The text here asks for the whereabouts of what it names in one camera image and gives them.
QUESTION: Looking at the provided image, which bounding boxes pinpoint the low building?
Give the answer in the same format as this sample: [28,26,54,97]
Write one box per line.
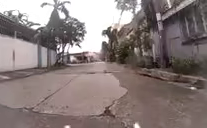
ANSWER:
[66,51,101,64]

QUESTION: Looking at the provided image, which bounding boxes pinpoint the grey concrete road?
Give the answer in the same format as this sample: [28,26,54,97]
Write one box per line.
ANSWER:
[0,61,207,128]

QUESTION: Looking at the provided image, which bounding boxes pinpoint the group of tall trees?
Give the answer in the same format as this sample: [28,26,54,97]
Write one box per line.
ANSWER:
[34,0,88,66]

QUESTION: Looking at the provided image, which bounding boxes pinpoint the utility pole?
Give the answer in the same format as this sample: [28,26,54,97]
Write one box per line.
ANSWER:
[153,0,168,68]

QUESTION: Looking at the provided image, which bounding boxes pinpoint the raised concrete kerb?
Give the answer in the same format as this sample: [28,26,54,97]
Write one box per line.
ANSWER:
[124,64,207,90]

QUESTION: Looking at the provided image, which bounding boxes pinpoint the concrete sidewalk strip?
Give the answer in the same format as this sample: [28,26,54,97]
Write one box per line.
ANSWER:
[0,65,67,85]

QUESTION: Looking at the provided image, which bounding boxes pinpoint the grey building with grilles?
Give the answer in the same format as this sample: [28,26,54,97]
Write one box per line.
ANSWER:
[150,0,207,68]

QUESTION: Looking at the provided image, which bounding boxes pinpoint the bushes along wall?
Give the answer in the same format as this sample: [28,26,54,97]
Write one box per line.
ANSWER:
[100,19,207,76]

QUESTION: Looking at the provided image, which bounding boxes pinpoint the white wall with blue posts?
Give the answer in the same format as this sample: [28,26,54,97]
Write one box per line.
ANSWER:
[0,30,58,74]

